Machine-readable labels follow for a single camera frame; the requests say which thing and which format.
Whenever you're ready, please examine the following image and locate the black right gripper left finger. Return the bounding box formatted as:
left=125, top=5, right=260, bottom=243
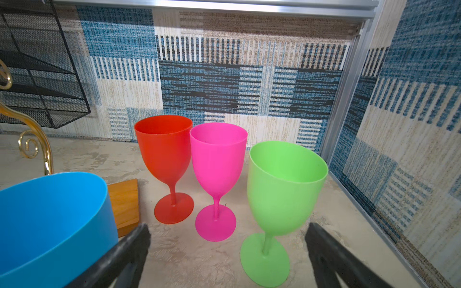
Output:
left=67, top=223, right=151, bottom=288

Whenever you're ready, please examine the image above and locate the wooden rack base board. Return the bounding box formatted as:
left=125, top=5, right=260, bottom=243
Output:
left=108, top=179, right=140, bottom=238

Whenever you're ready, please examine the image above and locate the blue wine glass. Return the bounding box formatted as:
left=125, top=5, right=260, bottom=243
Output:
left=1, top=172, right=118, bottom=288

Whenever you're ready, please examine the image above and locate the green wine glass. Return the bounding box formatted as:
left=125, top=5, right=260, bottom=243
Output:
left=240, top=141, right=328, bottom=288

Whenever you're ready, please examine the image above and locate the gold wire glass rack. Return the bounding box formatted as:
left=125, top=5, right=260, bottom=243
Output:
left=0, top=59, right=55, bottom=176

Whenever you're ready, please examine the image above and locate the red wine glass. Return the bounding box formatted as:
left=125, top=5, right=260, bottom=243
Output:
left=134, top=115, right=194, bottom=224

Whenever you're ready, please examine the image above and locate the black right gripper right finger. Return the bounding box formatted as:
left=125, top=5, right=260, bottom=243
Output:
left=304, top=223, right=390, bottom=288

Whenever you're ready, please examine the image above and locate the black mesh wall shelf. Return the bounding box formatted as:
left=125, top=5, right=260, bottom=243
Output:
left=1, top=1, right=91, bottom=128

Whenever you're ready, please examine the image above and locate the magenta wine glass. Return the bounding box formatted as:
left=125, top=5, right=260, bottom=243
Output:
left=190, top=122, right=248, bottom=242

